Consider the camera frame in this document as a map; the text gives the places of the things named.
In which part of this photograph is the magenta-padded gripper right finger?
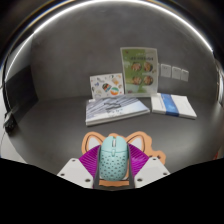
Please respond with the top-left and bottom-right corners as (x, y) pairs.
(128, 143), (171, 189)

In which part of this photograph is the green food menu sign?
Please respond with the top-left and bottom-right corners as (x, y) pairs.
(119, 46), (159, 98)

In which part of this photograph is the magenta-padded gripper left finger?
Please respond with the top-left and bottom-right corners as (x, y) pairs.
(56, 144), (101, 189)

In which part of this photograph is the white sticker card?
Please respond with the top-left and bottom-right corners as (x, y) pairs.
(89, 72), (125, 100)

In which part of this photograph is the grey patterned book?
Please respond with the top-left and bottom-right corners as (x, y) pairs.
(85, 94), (151, 127)

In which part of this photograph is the white and blue book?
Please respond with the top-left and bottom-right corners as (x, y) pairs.
(150, 92), (198, 120)

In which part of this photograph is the orange dog-shaped mouse pad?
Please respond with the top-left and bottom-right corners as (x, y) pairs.
(81, 130), (167, 188)

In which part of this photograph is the teal dotted computer mouse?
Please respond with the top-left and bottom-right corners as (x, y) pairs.
(98, 134), (131, 183)

